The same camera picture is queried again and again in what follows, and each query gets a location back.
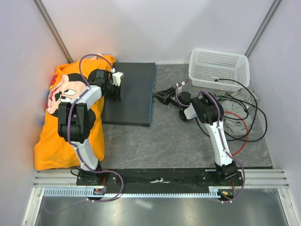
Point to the orange mickey mouse cloth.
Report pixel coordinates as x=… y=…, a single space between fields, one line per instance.
x=52 y=151

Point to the grey cloth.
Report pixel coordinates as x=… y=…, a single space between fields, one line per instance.
x=236 y=112

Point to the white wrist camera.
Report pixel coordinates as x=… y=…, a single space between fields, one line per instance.
x=178 y=88
x=116 y=77

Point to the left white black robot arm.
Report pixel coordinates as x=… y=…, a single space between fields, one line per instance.
x=75 y=119

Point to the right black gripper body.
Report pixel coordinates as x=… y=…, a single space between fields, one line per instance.
x=172 y=99

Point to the white slotted cable duct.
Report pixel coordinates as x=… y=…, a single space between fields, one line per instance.
x=100 y=193

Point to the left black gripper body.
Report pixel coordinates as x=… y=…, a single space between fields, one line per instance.
x=113 y=92

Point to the white plastic basket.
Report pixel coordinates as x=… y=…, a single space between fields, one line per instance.
x=219 y=70

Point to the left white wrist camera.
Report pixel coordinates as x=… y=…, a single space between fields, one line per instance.
x=116 y=77

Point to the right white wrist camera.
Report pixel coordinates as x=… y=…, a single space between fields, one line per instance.
x=178 y=88

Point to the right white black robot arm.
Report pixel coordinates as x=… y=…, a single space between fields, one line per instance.
x=205 y=109

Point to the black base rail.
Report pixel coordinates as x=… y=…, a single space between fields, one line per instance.
x=156 y=180

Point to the dark blue network switch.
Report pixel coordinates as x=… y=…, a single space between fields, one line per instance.
x=137 y=87

